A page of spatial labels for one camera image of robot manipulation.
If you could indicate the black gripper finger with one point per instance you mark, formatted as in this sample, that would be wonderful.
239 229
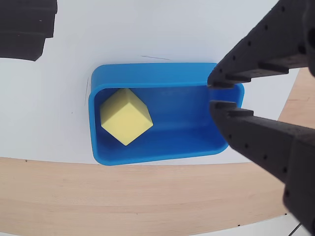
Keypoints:
270 145
268 46

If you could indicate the yellow cube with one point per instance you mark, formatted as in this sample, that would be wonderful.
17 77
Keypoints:
125 120

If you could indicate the blue rectangular plastic bin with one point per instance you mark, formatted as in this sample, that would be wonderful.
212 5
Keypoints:
177 140

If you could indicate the black foam cube holder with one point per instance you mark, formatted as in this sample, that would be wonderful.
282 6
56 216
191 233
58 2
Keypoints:
22 29

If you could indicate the white table mat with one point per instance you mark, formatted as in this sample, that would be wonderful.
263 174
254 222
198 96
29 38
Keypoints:
147 29

